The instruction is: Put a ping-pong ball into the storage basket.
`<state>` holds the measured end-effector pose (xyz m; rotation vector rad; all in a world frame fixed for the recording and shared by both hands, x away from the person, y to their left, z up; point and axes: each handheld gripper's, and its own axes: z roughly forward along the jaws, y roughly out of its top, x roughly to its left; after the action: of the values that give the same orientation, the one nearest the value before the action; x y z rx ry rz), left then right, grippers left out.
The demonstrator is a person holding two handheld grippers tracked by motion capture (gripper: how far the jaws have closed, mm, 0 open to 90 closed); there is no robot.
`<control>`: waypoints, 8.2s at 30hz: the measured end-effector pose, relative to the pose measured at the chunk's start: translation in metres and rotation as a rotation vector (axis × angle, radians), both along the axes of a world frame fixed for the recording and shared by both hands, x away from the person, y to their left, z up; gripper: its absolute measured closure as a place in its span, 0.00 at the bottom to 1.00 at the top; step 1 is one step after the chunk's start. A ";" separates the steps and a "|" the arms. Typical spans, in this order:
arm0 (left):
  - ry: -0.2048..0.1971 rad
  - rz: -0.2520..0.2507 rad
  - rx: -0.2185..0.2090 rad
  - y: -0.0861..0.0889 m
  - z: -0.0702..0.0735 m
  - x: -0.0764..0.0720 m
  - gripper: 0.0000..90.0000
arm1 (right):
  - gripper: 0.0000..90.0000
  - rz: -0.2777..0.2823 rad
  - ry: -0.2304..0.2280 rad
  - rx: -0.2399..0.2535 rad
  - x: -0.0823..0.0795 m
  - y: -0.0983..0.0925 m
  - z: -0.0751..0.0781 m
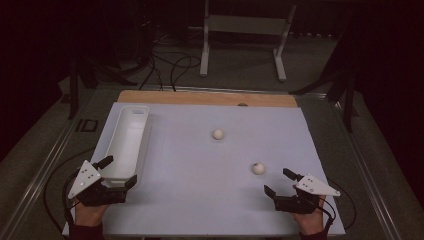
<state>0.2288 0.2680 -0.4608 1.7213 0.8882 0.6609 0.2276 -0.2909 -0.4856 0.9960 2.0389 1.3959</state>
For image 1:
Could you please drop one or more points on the white metal stand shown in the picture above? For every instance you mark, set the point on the white metal stand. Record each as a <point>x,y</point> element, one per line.
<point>246,25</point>

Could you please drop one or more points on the pale table cover sheet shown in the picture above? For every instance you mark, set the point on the pale table cover sheet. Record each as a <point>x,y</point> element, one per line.
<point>200,186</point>

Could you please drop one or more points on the metal floor rail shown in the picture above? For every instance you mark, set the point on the metal floor rail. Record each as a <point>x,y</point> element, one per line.
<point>370,186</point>
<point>40,180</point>

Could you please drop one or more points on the person's right hand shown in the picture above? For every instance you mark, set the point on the person's right hand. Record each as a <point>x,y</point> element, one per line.
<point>310,221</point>

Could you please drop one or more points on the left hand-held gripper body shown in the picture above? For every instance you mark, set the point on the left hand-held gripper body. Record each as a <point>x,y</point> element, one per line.
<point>83,178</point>

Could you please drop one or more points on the black stand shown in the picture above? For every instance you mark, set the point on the black stand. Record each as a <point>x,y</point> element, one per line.
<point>348,110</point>
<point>73,93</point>

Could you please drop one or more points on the white plastic bin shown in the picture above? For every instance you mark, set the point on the white plastic bin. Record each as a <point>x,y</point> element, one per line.
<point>128,140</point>

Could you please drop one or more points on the white ball with dark mark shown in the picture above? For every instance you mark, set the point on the white ball with dark mark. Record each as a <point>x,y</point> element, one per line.
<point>258,168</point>

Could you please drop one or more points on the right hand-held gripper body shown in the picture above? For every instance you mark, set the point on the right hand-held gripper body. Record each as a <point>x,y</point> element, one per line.
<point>316,186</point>

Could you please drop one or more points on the plain white ball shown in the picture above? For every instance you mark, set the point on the plain white ball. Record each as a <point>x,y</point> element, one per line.
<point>218,134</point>

